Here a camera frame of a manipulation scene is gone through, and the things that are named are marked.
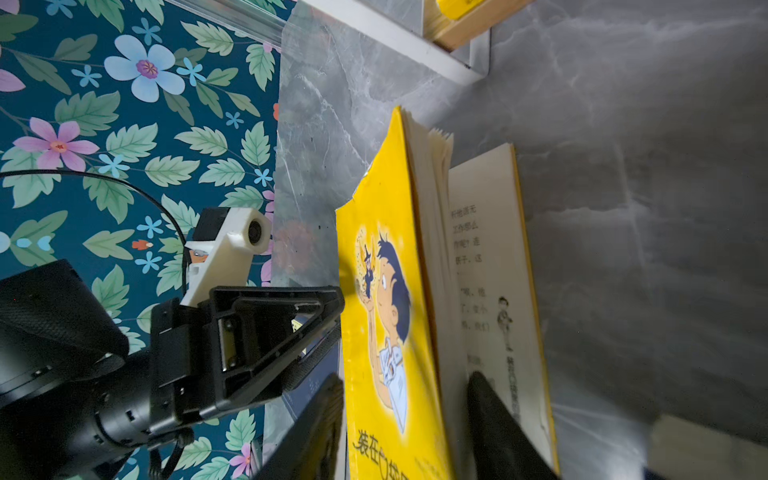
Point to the yellow cartoon boy book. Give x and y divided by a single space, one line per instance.
438 283

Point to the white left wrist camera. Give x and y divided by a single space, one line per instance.
222 247

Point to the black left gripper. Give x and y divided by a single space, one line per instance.
241 348

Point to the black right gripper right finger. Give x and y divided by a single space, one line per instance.
500 447

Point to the navy book yellow label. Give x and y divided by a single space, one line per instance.
679 449

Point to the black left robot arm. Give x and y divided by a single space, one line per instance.
75 400

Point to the yellow book on lower shelf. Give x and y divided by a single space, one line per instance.
456 9

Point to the white frame wooden bookshelf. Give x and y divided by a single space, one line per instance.
459 51

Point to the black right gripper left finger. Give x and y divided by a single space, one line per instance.
309 450

